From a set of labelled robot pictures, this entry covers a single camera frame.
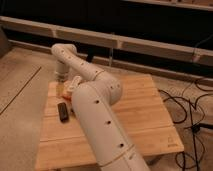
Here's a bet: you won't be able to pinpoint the long wooden shelf rail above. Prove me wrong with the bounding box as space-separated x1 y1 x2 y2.
0 16 213 66

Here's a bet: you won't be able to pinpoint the white small bottle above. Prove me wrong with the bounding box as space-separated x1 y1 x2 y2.
67 76 82 92

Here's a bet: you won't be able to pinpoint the black rectangular remote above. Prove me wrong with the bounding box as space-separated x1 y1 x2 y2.
57 103 69 122

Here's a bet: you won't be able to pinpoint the wooden table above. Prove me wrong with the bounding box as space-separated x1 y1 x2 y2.
35 74 184 171

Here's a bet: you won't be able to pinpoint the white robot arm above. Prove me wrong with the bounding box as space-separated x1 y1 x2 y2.
51 44 150 171

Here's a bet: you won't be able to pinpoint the black floor cables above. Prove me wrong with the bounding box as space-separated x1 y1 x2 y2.
158 76 213 171

